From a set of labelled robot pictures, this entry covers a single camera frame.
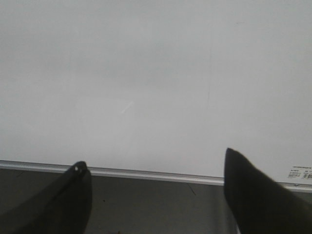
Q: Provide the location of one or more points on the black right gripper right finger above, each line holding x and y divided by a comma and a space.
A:
259, 204

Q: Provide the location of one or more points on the white barcode label sticker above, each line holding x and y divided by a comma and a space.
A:
300, 172

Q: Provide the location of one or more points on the white whiteboard with aluminium frame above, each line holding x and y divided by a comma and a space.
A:
156, 89

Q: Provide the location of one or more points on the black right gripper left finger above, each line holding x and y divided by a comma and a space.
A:
63, 207

